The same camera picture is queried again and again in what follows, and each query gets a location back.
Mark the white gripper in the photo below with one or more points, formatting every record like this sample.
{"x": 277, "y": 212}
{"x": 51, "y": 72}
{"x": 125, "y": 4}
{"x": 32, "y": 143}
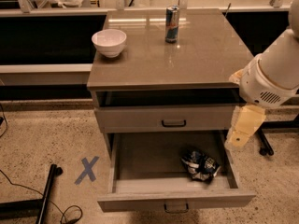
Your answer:
{"x": 256, "y": 82}

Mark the blue chip bag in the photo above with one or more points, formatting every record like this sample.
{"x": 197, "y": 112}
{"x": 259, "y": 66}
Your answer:
{"x": 199, "y": 165}

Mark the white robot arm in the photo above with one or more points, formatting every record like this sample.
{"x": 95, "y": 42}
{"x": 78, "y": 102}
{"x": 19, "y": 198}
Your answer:
{"x": 270, "y": 79}

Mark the closed grey upper drawer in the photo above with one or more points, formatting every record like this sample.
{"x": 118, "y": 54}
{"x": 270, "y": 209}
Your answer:
{"x": 142, "y": 119}

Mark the grey drawer cabinet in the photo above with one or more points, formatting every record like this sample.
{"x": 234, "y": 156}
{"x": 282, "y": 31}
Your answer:
{"x": 151, "y": 72}

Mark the open grey lower drawer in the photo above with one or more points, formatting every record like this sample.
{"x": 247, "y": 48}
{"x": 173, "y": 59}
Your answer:
{"x": 146, "y": 174}

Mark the black stand leg right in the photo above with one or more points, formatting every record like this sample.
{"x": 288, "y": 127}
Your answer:
{"x": 286, "y": 126}

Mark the black stand leg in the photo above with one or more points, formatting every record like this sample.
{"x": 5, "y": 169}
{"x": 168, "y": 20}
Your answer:
{"x": 32, "y": 208}
{"x": 286, "y": 126}

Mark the blue silver energy drink can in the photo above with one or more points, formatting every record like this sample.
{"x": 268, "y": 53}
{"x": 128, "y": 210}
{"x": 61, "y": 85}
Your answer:
{"x": 171, "y": 24}

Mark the white bowl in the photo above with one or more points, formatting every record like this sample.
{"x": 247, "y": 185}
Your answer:
{"x": 109, "y": 42}

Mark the blue tape cross mark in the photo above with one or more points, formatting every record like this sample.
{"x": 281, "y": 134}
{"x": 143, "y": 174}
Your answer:
{"x": 88, "y": 170}

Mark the black stand leg left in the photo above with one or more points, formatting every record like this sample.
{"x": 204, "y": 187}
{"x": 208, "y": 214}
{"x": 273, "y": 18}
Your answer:
{"x": 32, "y": 208}

